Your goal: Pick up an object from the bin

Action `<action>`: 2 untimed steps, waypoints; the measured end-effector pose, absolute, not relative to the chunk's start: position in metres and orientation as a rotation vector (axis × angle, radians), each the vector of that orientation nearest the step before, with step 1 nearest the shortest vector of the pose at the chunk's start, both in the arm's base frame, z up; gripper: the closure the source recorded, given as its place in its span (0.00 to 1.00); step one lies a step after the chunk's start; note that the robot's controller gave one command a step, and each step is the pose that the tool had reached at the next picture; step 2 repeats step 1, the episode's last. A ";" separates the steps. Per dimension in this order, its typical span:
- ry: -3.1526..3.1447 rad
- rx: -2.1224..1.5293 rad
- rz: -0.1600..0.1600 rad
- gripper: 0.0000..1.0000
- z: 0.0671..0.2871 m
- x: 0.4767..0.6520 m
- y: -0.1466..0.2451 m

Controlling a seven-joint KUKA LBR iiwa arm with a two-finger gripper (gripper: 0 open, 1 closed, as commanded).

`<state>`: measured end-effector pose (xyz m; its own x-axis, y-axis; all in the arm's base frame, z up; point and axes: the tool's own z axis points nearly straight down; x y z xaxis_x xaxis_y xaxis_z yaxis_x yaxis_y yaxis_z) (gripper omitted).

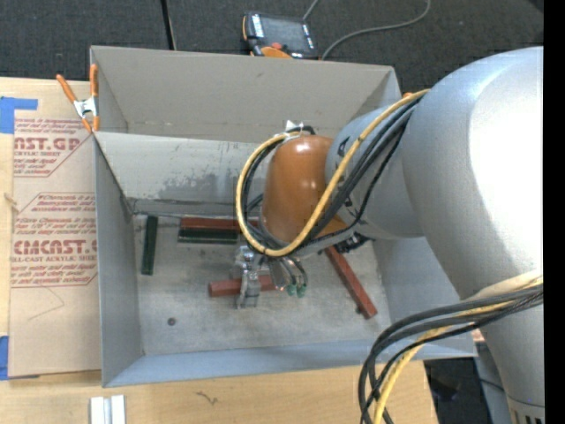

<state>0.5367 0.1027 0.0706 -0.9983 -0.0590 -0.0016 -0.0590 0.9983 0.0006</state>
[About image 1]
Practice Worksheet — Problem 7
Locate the dark green flat block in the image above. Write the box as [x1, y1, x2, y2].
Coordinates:
[140, 215, 159, 276]
[177, 227, 240, 244]

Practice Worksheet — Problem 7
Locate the grey metal bin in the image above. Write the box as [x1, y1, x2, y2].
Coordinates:
[89, 45, 478, 389]

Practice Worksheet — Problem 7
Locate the black cylinder on white bracket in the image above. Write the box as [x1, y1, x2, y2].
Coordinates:
[329, 230, 374, 255]

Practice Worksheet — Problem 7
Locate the red-brown flat block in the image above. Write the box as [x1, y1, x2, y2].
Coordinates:
[180, 216, 260, 231]
[323, 245, 379, 321]
[207, 275, 278, 299]

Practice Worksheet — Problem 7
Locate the brown cardboard board red print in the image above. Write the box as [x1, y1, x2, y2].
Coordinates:
[0, 76, 103, 380]

